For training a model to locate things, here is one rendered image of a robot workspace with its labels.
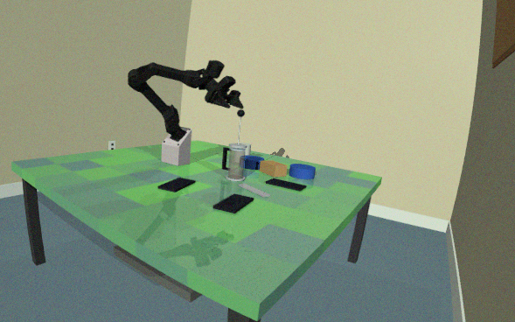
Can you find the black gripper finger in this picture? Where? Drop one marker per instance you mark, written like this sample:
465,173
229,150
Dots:
236,102
219,100

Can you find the grey cylinder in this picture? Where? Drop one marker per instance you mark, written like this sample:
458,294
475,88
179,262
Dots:
248,148

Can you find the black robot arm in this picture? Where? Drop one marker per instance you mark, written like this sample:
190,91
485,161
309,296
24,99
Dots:
138,77

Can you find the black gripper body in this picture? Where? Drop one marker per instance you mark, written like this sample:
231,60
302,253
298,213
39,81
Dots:
212,90

